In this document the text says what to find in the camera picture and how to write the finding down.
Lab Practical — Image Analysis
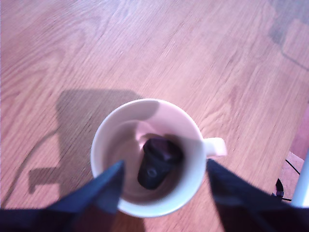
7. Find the dark grey coffee capsule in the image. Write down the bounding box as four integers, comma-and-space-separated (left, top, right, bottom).
137, 137, 183, 190

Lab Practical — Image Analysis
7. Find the white mug with cartoon print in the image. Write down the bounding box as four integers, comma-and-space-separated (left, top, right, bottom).
90, 98, 227, 218

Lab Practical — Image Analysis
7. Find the white pole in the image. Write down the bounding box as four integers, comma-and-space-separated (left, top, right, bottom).
291, 154, 309, 208

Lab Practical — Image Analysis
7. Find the thin black cable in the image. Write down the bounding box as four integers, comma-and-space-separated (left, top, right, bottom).
275, 158, 302, 203

